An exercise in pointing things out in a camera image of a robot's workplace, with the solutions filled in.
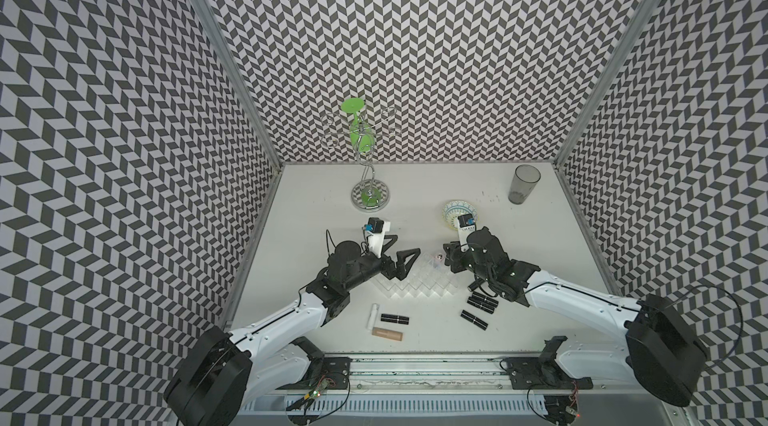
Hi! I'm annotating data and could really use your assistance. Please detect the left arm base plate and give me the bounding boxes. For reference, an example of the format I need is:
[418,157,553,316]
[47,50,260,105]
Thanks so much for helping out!
[280,337,352,390]

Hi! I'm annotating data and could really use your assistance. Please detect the yellow blue patterned bowl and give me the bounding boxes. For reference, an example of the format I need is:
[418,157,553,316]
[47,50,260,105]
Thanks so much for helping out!
[442,200,478,231]

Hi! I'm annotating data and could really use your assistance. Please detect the white lip balm tube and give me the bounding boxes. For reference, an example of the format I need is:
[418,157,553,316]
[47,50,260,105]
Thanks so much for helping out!
[366,303,379,331]

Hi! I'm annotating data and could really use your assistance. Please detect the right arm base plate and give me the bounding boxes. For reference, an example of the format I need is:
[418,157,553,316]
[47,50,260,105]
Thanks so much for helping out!
[499,336,594,391]

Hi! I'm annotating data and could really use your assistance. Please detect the black lipstick right upper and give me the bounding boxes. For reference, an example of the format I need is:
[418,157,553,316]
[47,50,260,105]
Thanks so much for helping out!
[472,292,499,309]

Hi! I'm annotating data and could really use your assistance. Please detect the aluminium front rail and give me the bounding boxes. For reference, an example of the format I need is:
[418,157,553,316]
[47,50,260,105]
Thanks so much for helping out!
[179,353,685,398]

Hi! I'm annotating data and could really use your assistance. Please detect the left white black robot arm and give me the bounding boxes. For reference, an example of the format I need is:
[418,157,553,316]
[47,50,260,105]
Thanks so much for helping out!
[163,233,421,425]

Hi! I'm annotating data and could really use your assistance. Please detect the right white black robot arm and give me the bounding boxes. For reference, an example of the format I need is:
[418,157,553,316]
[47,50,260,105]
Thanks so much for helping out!
[443,228,709,407]

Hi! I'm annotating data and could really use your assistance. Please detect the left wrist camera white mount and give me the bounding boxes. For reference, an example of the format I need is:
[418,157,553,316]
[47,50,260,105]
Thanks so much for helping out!
[363,217,391,258]

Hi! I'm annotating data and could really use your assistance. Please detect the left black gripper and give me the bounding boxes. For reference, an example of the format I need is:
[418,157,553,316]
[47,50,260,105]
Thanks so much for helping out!
[343,234,420,292]

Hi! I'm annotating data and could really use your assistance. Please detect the clear acrylic lipstick organizer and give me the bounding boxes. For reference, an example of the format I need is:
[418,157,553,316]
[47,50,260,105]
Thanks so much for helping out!
[372,254,473,299]

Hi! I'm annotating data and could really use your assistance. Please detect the grey ribbed drinking glass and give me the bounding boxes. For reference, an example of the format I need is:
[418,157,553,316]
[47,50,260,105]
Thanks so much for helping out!
[508,164,541,205]

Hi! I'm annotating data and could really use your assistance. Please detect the chrome stand with green discs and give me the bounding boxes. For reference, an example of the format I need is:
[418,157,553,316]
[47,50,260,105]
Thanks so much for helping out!
[322,97,391,213]

